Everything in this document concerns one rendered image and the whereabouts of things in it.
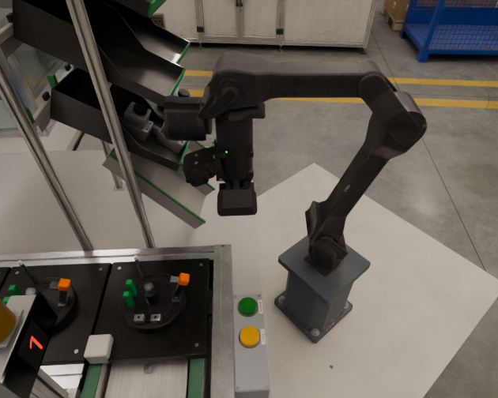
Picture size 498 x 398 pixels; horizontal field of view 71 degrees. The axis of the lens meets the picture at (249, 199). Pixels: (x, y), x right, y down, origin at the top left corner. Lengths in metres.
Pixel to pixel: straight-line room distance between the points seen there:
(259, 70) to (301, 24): 4.10
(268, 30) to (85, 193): 3.61
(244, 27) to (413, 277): 3.90
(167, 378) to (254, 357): 0.19
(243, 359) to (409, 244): 0.63
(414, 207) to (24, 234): 2.22
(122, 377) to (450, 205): 2.34
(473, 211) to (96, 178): 2.32
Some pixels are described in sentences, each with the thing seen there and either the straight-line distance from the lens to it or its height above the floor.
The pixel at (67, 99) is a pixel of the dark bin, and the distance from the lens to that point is 0.80.
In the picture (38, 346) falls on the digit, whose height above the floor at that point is 1.19.
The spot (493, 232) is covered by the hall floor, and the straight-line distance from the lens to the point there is 2.70.
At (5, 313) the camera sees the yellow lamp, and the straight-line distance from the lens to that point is 0.55.
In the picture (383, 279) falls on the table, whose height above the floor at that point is 0.86.
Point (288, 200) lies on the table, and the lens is 1.19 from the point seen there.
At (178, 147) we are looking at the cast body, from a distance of 0.83.
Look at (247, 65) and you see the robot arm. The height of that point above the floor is 1.50.
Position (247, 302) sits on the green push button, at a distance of 0.82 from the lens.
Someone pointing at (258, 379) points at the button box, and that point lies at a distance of 0.77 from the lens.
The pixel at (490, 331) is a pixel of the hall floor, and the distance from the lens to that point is 2.22.
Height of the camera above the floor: 1.69
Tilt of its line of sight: 44 degrees down
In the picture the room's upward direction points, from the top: straight up
